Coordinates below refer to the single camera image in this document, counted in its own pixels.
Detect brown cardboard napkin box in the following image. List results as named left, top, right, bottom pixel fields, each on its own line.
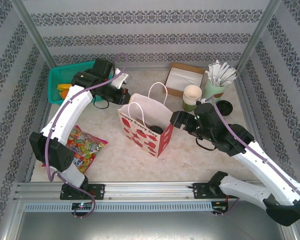
left=162, top=62, right=207, bottom=98

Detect black plastic cup lid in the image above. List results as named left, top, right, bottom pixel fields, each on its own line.
left=216, top=99, right=234, bottom=116
left=148, top=126, right=164, bottom=135

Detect white red-printed paper gift bag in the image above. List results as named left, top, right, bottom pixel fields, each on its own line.
left=117, top=82, right=175, bottom=158

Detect stacked green paper cups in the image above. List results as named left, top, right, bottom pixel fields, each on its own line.
left=182, top=84, right=203, bottom=113

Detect mint green holder cup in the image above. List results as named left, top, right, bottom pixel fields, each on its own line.
left=204, top=78, right=228, bottom=103

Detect yellow banana bunch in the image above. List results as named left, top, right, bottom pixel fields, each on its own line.
left=56, top=83, right=72, bottom=92

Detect teal plastic basket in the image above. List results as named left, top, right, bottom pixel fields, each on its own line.
left=47, top=59, right=115, bottom=105

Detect white paper-wrapped straws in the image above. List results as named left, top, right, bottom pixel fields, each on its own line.
left=205, top=60, right=238, bottom=88

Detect white napkin stack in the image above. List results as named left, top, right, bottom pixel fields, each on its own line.
left=166, top=68, right=205, bottom=91

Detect colourful fruit candy bag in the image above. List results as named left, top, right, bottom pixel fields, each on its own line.
left=41, top=125, right=108, bottom=174

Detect small circuit board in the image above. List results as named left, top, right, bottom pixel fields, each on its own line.
left=211, top=205, right=227, bottom=214
left=71, top=202, right=93, bottom=210

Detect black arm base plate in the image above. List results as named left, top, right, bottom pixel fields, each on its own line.
left=192, top=182, right=238, bottom=200
left=59, top=183, right=106, bottom=201

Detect aluminium frame post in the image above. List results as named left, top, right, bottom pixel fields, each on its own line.
left=235, top=0, right=284, bottom=72
left=9, top=0, right=57, bottom=70

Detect aluminium mounting rail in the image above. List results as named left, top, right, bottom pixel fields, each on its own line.
left=14, top=181, right=283, bottom=201

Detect slotted grey cable duct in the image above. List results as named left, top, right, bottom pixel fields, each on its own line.
left=23, top=201, right=228, bottom=213

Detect short purple board cable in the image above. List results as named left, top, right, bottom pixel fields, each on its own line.
left=73, top=196, right=98, bottom=220

